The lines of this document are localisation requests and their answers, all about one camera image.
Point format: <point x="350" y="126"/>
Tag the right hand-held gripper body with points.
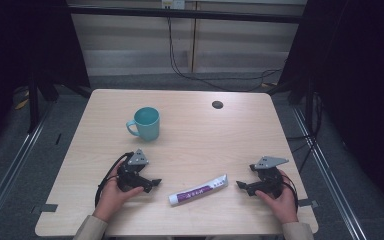
<point x="270" y="180"/>

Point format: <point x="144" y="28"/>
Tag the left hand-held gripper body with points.
<point x="130" y="176"/>

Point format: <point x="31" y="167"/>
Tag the white and purple toothpaste tube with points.
<point x="196" y="191"/>

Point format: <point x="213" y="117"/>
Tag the teal cup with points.
<point x="146" y="126"/>

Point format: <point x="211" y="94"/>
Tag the person's left hand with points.
<point x="111" y="198"/>

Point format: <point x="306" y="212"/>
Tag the person's right hand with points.
<point x="285" y="205"/>

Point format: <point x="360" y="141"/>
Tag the grey tape strip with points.
<point x="48" y="208"/>
<point x="308" y="202"/>

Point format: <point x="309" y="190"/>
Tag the round black table grommet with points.
<point x="217" y="104"/>

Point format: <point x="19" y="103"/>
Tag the black metal stand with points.
<point x="33" y="106"/>

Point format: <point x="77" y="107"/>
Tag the dark curtain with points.
<point x="356" y="83"/>
<point x="20" y="50"/>

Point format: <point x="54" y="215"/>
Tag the black horizontal bar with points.
<point x="180" y="13"/>

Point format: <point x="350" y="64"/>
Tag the white power outlet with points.
<point x="173" y="3"/>

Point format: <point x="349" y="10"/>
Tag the metal floor rail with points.
<point x="10" y="166"/>
<point x="330" y="180"/>

